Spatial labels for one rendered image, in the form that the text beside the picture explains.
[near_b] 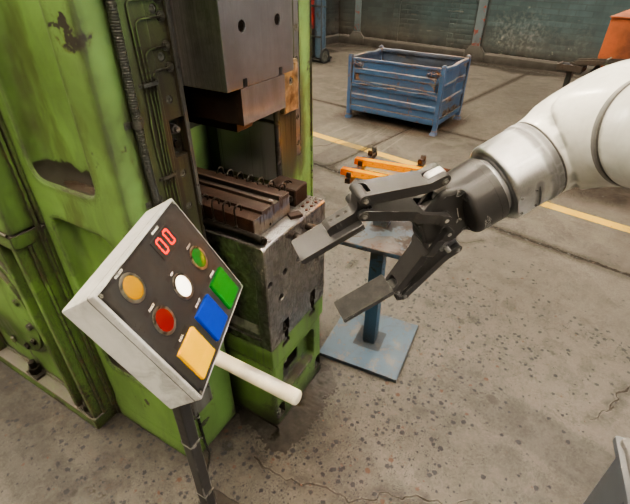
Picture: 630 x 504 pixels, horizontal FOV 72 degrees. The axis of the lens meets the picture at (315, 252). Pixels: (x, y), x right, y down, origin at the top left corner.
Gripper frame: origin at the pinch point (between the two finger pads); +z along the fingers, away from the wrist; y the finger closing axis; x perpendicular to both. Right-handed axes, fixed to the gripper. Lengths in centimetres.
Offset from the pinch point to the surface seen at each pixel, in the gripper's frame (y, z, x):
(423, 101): 272, -170, 338
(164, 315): 18.7, 30.7, 25.6
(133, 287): 11.2, 31.2, 28.1
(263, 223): 55, 12, 72
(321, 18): 321, -192, 723
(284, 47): 19, -19, 90
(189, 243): 23, 24, 45
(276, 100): 28, -10, 85
